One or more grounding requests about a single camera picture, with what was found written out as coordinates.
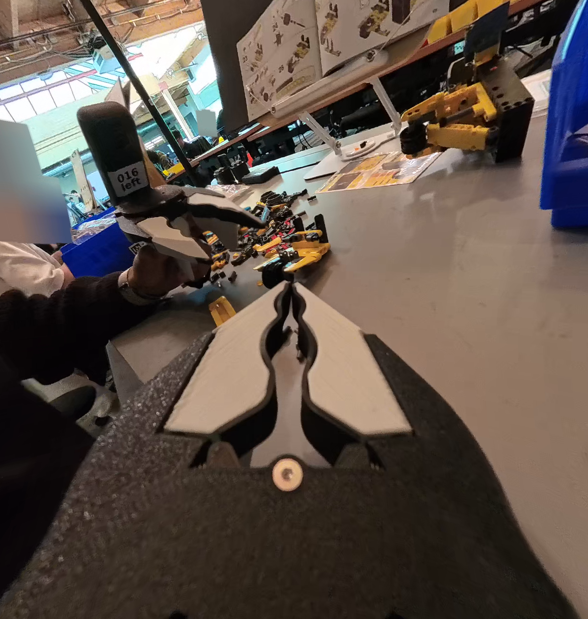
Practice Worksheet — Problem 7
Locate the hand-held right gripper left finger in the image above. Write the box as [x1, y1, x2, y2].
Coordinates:
[165, 282, 293, 439]

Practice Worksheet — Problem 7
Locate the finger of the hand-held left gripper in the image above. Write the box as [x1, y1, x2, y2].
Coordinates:
[187, 188, 268, 250]
[140, 217, 214, 264]

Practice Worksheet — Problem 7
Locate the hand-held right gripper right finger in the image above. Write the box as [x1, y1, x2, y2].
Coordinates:
[293, 282, 414, 441]

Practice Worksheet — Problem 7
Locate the pile of toy building pieces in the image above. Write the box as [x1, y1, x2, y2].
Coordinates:
[205, 190, 322, 286]

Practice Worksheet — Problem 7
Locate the yellow rectangular panel piece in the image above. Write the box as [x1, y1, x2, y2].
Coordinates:
[208, 297, 239, 327]

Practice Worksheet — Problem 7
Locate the person's left forearm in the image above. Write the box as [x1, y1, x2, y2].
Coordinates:
[0, 271, 131, 383]

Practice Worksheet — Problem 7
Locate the person's left hand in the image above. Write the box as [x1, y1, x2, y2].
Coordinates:
[129, 244, 201, 300]

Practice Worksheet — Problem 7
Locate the silver wristwatch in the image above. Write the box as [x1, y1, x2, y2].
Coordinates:
[118, 270, 170, 307]

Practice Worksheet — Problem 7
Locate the black metal pole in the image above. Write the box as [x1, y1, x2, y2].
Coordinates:
[80, 0, 201, 187]

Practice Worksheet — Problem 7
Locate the small yellow toy wheel assembly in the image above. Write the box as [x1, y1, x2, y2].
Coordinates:
[253, 215, 333, 291]

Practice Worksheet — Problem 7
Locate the white book stand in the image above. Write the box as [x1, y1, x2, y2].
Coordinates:
[246, 46, 412, 183]

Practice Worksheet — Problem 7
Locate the building instruction booklet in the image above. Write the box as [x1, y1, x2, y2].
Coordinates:
[237, 0, 452, 122]

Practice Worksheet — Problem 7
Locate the yellow grey sticker sheet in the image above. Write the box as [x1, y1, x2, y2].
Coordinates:
[316, 152, 445, 196]

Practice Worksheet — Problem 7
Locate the person's dark clothing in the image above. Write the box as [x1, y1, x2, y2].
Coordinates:
[0, 340, 96, 605]

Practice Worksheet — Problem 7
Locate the large yellow toy vehicle model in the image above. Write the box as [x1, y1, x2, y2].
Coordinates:
[401, 2, 537, 163]

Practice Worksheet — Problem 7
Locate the blue plastic bin white tag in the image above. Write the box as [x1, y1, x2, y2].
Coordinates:
[540, 0, 588, 230]

